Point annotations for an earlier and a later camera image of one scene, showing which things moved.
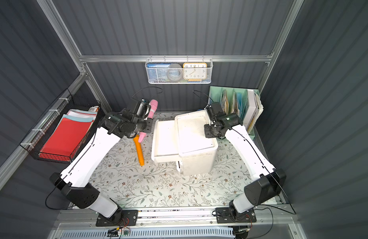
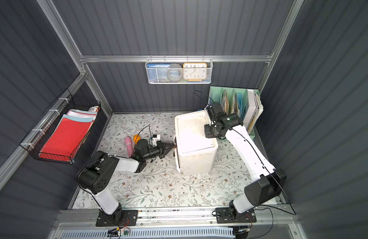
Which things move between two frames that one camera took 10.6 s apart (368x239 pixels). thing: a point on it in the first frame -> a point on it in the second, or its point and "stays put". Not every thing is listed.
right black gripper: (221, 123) stays put
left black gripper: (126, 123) -> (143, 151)
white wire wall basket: (178, 71) stays put
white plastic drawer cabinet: (196, 153) stays put
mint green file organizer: (232, 100) stays put
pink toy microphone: (152, 105) -> (128, 140)
